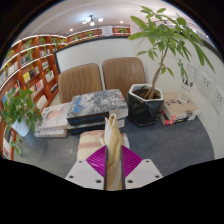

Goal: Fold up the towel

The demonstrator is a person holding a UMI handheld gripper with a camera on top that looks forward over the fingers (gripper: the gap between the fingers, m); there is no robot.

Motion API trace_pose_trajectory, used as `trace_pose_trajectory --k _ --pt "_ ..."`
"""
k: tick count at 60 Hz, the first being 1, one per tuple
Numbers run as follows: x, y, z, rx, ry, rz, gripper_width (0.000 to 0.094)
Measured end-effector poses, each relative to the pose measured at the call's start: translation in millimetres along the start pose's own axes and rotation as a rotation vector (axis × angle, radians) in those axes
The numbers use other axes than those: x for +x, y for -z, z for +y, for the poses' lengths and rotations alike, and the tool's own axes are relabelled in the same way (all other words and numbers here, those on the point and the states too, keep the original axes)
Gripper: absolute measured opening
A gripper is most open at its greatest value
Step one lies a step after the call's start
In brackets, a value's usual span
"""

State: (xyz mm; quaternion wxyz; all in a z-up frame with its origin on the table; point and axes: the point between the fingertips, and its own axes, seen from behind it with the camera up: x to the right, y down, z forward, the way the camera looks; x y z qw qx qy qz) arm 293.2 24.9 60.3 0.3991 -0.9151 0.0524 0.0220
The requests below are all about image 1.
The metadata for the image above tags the orange wooden bookshelf unit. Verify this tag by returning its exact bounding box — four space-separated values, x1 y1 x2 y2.
0 25 132 162

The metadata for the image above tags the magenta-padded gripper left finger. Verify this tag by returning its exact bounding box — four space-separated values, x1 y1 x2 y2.
64 144 108 191

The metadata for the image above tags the white cover book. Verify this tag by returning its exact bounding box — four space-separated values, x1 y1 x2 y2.
37 102 73 132

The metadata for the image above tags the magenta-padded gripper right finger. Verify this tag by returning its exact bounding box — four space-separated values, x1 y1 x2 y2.
120 144 164 191

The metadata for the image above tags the thin white book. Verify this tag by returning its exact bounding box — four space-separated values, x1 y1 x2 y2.
33 125 69 139

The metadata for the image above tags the beige cover book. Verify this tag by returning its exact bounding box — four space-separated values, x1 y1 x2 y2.
161 92 201 122

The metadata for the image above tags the red black book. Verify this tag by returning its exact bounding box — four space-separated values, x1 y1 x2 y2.
159 111 198 127

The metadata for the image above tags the dark-framed white board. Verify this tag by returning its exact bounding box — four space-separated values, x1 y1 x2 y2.
53 35 143 75

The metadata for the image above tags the white wall socket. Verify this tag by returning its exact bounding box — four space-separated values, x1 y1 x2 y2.
198 74 215 98
211 87 224 114

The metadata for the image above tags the yellow striped towel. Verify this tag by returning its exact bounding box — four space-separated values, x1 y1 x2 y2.
77 113 131 192

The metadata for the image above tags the potted tree in dark pot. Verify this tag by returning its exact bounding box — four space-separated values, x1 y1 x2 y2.
127 4 216 128

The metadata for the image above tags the tan leather chair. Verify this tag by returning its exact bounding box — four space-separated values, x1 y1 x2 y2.
101 56 148 100
57 62 104 104

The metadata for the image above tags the leafy green plant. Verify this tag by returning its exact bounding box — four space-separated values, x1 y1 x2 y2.
0 87 44 158

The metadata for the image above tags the ceiling light fixture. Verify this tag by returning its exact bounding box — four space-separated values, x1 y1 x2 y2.
80 14 105 27

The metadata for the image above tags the large grey cover book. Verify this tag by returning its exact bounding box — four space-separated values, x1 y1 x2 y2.
66 88 130 127

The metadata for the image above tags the black hardcover book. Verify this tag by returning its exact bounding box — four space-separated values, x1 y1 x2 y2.
67 117 127 137

